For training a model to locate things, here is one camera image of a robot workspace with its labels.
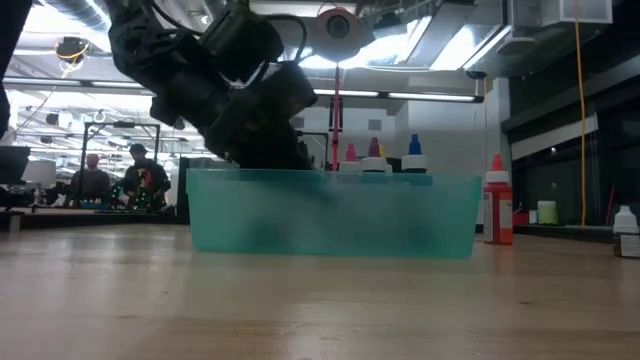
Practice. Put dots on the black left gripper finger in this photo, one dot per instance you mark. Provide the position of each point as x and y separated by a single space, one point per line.
275 157

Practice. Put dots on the large red food coloring bottle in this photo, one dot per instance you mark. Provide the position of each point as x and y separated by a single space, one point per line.
500 210

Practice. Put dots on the large yellow food coloring bottle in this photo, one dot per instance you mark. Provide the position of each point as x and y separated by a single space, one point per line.
383 152

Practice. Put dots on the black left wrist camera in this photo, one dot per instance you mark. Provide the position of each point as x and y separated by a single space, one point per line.
240 40

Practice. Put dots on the large blue food coloring bottle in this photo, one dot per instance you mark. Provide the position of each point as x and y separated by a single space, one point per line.
414 162

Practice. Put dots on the pale green container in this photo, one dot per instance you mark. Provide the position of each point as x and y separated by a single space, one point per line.
547 212

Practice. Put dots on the small white-label bottle white cap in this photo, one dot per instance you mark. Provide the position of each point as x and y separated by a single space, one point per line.
625 220

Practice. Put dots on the small red container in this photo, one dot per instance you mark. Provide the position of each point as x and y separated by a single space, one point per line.
521 219

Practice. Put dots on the dark-red-tipped bottle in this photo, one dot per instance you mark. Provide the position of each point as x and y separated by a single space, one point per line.
374 164

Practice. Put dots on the grey wall vent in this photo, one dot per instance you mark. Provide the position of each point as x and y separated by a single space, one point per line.
375 125

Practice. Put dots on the black background frame rig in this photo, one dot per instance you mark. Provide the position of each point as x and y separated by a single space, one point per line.
120 124
327 150

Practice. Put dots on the person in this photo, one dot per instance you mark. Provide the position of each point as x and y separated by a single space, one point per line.
92 185
145 182

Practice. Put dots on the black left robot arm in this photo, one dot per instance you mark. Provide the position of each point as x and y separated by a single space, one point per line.
145 45

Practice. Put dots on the white ceiling air unit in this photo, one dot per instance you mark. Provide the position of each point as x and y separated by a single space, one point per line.
560 10

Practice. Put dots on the long ceiling light bar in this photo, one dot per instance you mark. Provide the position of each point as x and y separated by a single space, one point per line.
425 96

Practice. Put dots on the translucent teal plastic bin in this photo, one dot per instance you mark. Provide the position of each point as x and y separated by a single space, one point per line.
240 210

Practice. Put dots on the large pink food coloring bottle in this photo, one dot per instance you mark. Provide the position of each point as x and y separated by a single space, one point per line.
351 165

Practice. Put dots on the thin red rod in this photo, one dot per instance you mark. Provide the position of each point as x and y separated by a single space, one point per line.
611 205

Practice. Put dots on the dark monitor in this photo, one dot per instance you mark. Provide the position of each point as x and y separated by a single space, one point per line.
12 165

